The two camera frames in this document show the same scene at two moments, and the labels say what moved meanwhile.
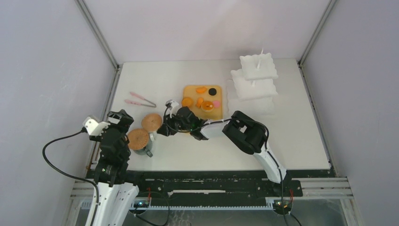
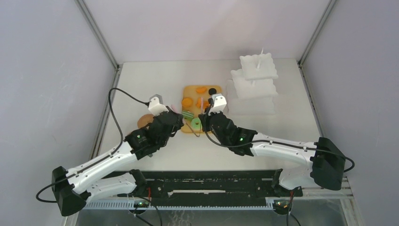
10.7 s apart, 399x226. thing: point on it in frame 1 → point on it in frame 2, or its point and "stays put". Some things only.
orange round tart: [187, 101] stays put
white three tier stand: [251, 89] stays put
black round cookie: [212, 91] stays put
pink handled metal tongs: [139, 103] → [202, 111]
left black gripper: [125, 119] → [178, 123]
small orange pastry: [200, 100] stays put
